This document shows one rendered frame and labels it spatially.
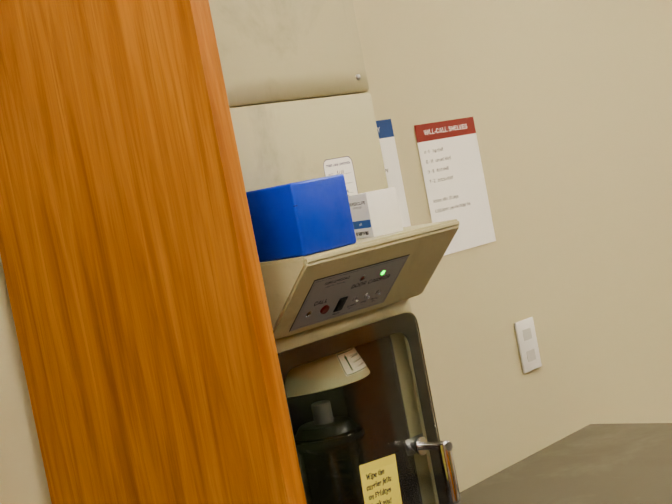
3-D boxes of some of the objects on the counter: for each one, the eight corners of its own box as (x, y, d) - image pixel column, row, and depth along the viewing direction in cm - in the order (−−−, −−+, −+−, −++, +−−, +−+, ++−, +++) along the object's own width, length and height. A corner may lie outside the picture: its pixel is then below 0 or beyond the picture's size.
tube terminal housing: (195, 677, 178) (88, 142, 174) (344, 593, 202) (252, 121, 198) (323, 701, 161) (207, 110, 157) (469, 607, 185) (371, 91, 181)
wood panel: (89, 687, 182) (-110, -279, 175) (105, 678, 185) (-91, -276, 177) (334, 740, 149) (102, -447, 142) (350, 729, 152) (122, -441, 144)
